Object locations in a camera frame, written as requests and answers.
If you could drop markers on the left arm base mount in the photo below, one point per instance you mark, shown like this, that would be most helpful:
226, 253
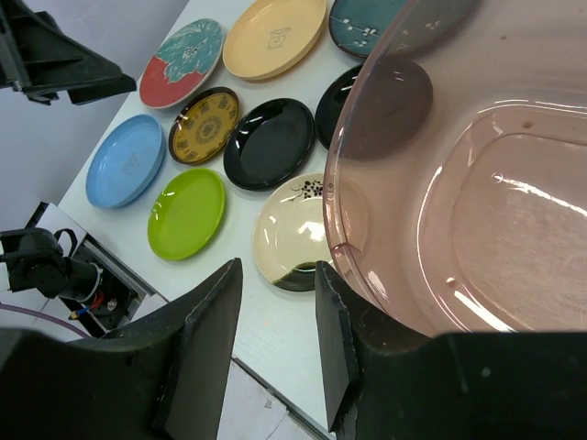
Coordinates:
116, 298

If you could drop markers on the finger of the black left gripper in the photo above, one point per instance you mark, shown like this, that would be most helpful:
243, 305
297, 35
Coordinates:
40, 61

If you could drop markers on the black glossy plate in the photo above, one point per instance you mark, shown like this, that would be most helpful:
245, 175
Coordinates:
331, 104
269, 144

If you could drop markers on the light blue plastic plate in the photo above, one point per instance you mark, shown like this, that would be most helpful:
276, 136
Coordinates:
125, 163

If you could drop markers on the cream plate with floral motif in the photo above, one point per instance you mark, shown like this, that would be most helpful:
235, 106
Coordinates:
289, 236

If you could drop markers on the lime green plate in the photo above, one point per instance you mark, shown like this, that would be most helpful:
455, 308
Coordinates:
186, 214

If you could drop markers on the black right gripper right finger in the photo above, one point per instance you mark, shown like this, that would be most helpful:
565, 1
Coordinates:
384, 380

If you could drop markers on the red and teal floral plate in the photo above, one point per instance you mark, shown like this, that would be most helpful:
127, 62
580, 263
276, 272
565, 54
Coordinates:
182, 64

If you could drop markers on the pale yellow plastic plate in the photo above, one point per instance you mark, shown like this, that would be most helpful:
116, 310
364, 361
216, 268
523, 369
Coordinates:
270, 37

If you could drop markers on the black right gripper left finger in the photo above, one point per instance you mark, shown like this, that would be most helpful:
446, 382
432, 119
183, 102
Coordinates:
163, 376

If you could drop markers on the yellow patterned brown-rim plate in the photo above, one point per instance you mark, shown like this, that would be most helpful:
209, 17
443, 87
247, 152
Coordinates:
202, 128

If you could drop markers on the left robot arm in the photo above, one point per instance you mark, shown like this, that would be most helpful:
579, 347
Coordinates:
32, 258

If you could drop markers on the pink translucent plastic bin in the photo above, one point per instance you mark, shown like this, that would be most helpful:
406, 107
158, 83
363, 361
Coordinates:
456, 179

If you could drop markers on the dark teal ceramic plate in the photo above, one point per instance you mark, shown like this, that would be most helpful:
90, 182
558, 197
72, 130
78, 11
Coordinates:
355, 26

